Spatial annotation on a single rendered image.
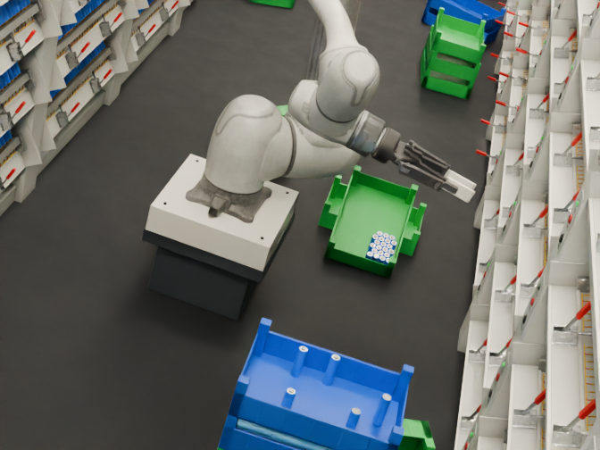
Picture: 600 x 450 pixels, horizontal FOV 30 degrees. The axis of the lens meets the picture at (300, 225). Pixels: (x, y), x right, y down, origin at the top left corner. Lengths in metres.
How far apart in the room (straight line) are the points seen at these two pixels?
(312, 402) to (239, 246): 0.73
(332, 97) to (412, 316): 1.02
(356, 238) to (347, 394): 1.22
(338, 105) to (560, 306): 0.61
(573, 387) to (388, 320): 1.28
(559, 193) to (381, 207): 1.03
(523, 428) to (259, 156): 1.02
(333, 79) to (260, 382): 0.62
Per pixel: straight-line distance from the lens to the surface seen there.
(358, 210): 3.33
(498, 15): 5.26
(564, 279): 2.08
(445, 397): 2.86
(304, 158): 2.75
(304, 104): 2.36
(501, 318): 2.66
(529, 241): 2.60
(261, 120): 2.66
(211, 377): 2.67
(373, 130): 2.37
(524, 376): 2.16
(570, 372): 1.87
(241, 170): 2.70
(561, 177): 2.49
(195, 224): 2.70
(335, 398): 2.08
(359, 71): 2.20
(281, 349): 2.11
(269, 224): 2.76
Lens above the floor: 1.70
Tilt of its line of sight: 31 degrees down
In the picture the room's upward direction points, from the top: 17 degrees clockwise
